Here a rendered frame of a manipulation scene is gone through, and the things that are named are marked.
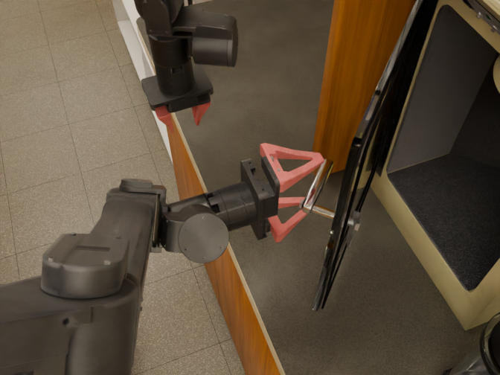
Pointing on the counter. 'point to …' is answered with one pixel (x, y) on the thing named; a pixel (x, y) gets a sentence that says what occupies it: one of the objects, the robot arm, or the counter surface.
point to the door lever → (308, 205)
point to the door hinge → (407, 82)
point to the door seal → (370, 142)
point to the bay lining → (452, 99)
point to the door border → (359, 158)
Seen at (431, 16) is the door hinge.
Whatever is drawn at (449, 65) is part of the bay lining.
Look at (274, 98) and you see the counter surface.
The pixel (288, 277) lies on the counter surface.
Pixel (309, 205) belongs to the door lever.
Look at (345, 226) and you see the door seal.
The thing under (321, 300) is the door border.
